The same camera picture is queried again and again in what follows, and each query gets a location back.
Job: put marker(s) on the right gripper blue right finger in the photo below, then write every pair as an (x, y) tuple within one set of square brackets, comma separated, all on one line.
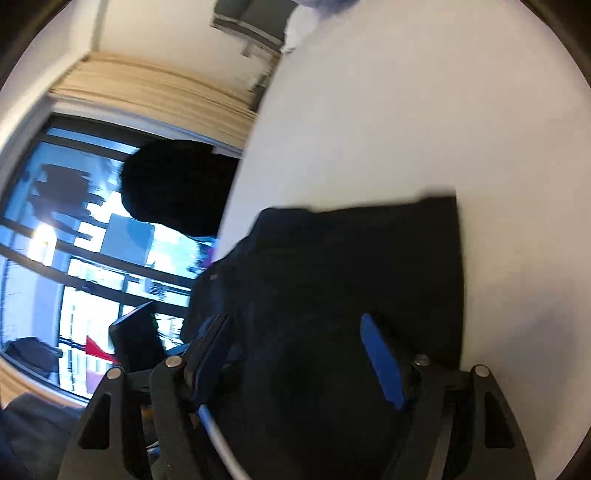
[(384, 364)]

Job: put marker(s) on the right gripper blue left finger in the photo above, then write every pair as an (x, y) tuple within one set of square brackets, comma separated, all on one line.
[(205, 358)]

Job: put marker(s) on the black denim pants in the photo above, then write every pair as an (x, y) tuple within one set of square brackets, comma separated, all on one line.
[(303, 400)]

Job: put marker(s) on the large glass window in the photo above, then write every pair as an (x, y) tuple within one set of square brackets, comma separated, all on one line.
[(73, 260)]

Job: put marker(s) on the black hanging clothes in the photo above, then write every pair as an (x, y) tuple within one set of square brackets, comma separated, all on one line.
[(180, 184)]

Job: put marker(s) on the beige curtain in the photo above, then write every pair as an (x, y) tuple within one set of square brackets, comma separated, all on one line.
[(176, 98)]

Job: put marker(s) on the dark grey headboard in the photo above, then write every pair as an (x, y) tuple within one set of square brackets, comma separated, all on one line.
[(257, 21)]

